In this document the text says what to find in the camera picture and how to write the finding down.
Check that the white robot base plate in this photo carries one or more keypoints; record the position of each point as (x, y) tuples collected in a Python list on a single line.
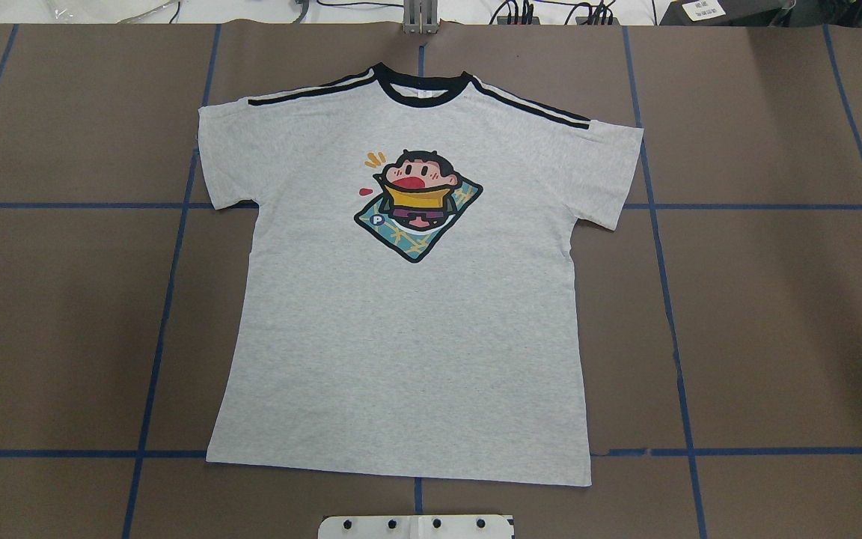
[(418, 526)]

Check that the grey aluminium frame post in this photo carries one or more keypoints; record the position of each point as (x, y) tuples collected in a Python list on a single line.
[(420, 17)]

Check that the grey cartoon print t-shirt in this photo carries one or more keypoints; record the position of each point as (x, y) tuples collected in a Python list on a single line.
[(410, 304)]

